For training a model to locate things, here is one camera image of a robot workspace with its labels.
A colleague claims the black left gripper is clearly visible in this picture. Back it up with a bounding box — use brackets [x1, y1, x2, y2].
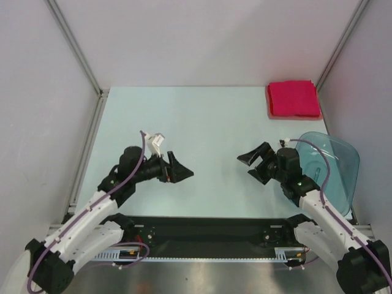
[132, 151, 192, 184]

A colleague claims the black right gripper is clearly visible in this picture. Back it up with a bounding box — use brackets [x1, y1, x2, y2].
[237, 141, 286, 185]

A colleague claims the magenta pink t shirt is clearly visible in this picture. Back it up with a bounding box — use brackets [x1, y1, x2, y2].
[266, 80, 322, 119]

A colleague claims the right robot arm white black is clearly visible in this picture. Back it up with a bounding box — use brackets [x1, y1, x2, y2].
[237, 140, 391, 293]

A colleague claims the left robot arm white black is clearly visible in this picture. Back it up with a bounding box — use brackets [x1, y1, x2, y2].
[25, 146, 194, 293]

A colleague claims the folded red t shirt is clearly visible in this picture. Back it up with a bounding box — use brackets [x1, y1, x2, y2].
[265, 86, 322, 119]

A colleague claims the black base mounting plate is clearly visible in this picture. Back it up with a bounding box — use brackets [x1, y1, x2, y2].
[104, 214, 319, 258]

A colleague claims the teal transparent plastic bin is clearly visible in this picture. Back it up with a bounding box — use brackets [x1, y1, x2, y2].
[296, 132, 360, 217]

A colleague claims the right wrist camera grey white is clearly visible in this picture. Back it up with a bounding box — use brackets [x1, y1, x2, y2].
[279, 138, 291, 148]

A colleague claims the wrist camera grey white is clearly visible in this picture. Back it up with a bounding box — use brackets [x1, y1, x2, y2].
[279, 138, 291, 148]
[145, 133, 165, 157]

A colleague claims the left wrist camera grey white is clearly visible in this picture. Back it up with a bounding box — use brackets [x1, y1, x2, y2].
[145, 133, 165, 157]

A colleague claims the grey slotted cable duct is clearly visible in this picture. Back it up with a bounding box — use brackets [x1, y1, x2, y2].
[91, 248, 306, 266]

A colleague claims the front aluminium frame rail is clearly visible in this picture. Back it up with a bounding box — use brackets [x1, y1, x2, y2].
[47, 224, 375, 241]

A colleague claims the right aluminium frame post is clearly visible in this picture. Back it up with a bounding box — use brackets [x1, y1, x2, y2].
[316, 0, 372, 91]

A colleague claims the aluminium frame post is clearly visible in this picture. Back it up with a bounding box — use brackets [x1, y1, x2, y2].
[316, 0, 372, 91]
[44, 0, 102, 96]

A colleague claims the left aluminium frame post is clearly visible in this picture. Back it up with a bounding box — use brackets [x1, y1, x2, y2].
[44, 0, 102, 96]

